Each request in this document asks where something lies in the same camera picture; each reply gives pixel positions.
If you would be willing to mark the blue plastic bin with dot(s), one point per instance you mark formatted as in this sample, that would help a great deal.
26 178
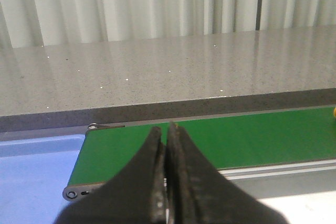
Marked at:
34 173

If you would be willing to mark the dark left conveyor end plate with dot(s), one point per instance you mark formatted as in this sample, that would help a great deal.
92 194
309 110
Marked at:
79 191

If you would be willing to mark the aluminium conveyor side rail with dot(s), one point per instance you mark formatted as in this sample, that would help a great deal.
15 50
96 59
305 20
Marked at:
277 170

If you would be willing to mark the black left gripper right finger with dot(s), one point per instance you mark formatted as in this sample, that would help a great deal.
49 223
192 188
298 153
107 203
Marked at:
198 193

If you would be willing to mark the grey speckled stone counter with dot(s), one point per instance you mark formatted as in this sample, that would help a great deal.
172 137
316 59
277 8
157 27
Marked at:
137 80

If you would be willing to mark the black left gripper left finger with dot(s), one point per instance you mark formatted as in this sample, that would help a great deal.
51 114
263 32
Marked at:
136 194

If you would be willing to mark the white pleated curtain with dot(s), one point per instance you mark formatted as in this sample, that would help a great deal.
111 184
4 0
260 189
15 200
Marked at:
54 22

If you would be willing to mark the green conveyor belt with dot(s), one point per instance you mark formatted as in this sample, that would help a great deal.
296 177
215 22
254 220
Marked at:
227 142

